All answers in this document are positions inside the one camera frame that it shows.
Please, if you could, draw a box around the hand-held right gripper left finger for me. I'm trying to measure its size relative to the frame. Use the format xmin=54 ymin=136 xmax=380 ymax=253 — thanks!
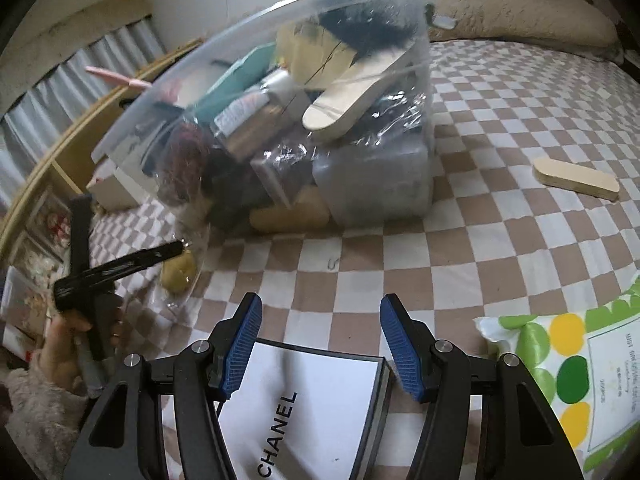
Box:
xmin=62 ymin=292 xmax=263 ymax=480

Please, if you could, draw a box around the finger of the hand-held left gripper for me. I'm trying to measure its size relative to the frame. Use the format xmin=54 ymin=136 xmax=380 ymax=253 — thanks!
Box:
xmin=100 ymin=241 xmax=185 ymax=282

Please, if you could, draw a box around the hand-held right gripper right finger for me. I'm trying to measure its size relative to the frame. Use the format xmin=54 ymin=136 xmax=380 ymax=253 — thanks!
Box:
xmin=380 ymin=294 xmax=586 ymax=480

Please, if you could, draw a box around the clear bag with yellow puff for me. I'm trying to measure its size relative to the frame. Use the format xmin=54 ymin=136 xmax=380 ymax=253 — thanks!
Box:
xmin=150 ymin=230 xmax=211 ymax=311

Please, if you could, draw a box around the white gift box black edge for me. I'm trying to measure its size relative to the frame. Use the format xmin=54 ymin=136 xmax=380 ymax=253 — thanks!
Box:
xmin=215 ymin=340 xmax=396 ymax=480

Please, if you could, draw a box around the clear plastic storage box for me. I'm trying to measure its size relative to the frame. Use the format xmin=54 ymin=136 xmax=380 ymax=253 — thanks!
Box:
xmin=90 ymin=0 xmax=436 ymax=236

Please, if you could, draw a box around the black fur piece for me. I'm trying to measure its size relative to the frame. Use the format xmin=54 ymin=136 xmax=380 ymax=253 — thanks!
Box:
xmin=295 ymin=0 xmax=426 ymax=56

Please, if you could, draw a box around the person's left forearm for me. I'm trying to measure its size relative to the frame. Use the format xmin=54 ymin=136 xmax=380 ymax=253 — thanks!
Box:
xmin=5 ymin=350 xmax=91 ymax=461

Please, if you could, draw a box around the yellow plastic container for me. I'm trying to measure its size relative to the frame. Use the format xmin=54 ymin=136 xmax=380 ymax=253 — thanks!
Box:
xmin=275 ymin=22 xmax=351 ymax=86

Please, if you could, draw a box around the person's left hand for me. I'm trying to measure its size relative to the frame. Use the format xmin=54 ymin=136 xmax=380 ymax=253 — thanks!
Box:
xmin=42 ymin=302 xmax=126 ymax=386

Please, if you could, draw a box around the framed picture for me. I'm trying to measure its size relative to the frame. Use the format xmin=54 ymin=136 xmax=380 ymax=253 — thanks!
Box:
xmin=10 ymin=185 xmax=73 ymax=261

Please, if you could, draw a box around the wooden headboard shelf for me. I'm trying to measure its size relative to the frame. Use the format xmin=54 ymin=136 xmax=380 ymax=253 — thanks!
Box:
xmin=0 ymin=35 xmax=211 ymax=271

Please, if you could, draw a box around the white box of sewing bits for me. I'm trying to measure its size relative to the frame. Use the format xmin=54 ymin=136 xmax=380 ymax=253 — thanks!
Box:
xmin=87 ymin=150 xmax=166 ymax=213

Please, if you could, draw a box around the tan sponge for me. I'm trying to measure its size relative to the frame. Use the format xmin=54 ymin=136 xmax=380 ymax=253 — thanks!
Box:
xmin=249 ymin=190 xmax=331 ymax=233

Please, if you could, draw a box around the green dotted wipes pack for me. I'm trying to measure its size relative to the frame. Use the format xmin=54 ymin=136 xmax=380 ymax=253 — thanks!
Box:
xmin=472 ymin=272 xmax=640 ymax=473

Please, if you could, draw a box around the small labelled box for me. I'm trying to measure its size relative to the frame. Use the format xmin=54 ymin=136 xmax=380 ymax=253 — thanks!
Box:
xmin=212 ymin=92 xmax=273 ymax=138

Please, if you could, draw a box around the grey curtain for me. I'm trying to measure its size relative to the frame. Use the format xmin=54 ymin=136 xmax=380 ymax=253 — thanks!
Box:
xmin=0 ymin=15 xmax=168 ymax=181

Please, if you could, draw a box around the teal wipes pack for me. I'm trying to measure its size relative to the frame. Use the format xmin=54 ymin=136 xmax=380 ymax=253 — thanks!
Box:
xmin=192 ymin=42 xmax=278 ymax=116

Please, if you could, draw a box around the beige printed valance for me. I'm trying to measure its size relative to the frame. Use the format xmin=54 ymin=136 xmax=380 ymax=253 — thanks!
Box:
xmin=0 ymin=0 xmax=153 ymax=111

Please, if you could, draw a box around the beige shoe insole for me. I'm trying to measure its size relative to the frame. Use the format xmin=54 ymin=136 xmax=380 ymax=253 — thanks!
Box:
xmin=302 ymin=47 xmax=426 ymax=146

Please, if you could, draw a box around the beige quilted comforter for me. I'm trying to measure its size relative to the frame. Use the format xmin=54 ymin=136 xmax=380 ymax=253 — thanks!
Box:
xmin=300 ymin=0 xmax=626 ymax=63

